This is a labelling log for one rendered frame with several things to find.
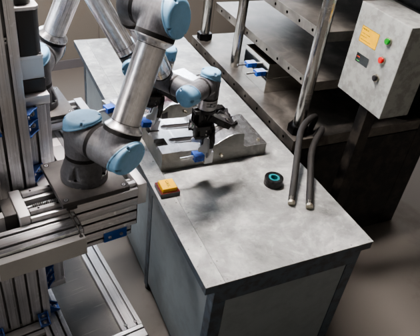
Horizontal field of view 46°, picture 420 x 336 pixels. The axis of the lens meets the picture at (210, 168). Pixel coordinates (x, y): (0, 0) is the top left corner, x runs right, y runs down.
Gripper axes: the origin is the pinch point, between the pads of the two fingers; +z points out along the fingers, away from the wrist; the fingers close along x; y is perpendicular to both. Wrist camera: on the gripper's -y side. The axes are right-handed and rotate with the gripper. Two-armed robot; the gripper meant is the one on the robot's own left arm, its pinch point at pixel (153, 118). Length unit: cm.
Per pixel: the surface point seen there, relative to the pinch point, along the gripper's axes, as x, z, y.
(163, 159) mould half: 19.7, 5.4, 0.7
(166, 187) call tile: 34.3, 6.7, 4.3
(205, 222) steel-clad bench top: 54, 6, -5
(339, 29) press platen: -6, -46, -82
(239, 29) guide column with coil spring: -70, -9, -74
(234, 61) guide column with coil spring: -67, 11, -77
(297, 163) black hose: 38, -6, -52
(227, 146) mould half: 19.3, 0.1, -28.1
